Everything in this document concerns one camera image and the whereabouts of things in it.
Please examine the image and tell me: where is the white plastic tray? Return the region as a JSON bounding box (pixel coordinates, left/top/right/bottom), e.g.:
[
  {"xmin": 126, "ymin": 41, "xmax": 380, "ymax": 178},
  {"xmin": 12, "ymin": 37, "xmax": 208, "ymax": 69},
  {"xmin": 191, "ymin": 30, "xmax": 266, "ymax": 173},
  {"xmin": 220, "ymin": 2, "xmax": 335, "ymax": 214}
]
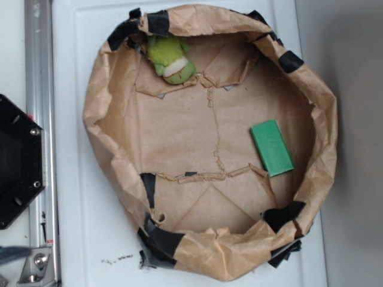
[{"xmin": 51, "ymin": 1, "xmax": 327, "ymax": 286}]

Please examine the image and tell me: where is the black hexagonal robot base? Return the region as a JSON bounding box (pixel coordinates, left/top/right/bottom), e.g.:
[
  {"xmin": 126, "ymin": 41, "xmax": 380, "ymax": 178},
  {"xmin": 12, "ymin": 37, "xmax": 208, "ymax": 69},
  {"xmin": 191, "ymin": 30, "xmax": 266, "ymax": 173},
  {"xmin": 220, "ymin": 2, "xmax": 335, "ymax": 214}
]
[{"xmin": 1, "ymin": 94, "xmax": 44, "ymax": 230}]

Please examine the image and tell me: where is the aluminium extrusion rail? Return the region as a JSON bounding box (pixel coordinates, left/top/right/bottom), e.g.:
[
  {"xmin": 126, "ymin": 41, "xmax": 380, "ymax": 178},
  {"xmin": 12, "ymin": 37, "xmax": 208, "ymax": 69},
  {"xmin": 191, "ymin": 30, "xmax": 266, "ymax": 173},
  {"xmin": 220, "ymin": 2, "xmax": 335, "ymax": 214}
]
[{"xmin": 25, "ymin": 1, "xmax": 61, "ymax": 286}]

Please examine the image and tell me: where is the green plush animal toy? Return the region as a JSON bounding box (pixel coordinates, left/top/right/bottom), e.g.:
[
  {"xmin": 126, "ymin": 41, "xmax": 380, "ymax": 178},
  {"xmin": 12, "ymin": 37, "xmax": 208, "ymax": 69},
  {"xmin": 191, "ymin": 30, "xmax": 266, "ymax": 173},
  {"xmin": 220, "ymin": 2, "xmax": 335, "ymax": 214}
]
[{"xmin": 147, "ymin": 34, "xmax": 196, "ymax": 85}]

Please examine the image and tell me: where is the brown paper bag tray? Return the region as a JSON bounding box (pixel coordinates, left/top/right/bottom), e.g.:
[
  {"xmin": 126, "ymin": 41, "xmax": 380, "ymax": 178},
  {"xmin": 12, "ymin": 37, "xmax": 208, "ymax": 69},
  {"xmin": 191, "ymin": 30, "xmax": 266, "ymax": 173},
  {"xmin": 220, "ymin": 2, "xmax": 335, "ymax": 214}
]
[{"xmin": 83, "ymin": 4, "xmax": 338, "ymax": 281}]

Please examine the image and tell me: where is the metal corner bracket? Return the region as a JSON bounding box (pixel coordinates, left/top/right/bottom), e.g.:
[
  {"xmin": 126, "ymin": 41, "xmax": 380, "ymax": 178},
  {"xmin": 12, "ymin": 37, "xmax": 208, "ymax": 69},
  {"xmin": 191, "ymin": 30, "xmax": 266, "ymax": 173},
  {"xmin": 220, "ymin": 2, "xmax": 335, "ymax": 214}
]
[{"xmin": 17, "ymin": 247, "xmax": 54, "ymax": 286}]

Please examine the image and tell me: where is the green rectangular block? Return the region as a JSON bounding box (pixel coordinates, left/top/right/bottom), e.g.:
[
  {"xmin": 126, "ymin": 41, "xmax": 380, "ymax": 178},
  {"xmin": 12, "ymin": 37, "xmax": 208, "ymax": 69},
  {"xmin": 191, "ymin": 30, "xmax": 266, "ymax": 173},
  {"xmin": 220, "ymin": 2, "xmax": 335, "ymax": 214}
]
[{"xmin": 250, "ymin": 120, "xmax": 294, "ymax": 177}]

